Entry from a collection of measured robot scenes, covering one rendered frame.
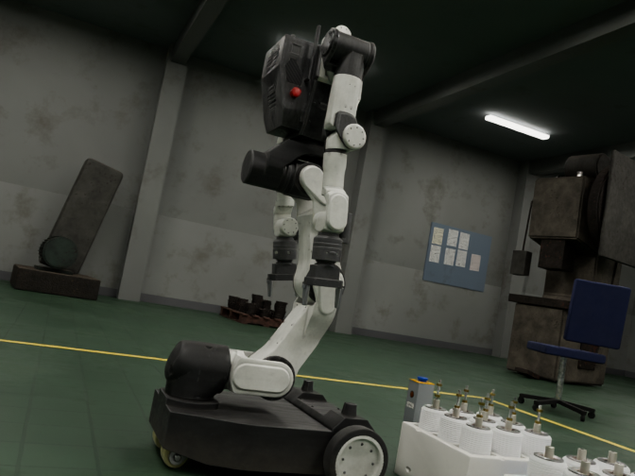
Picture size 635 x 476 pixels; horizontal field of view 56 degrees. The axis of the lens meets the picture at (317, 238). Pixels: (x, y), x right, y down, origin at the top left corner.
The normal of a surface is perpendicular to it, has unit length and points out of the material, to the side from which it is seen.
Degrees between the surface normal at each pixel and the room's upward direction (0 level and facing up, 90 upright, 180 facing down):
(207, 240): 90
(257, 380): 90
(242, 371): 90
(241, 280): 90
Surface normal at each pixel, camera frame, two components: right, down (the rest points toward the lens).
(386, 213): 0.39, -0.01
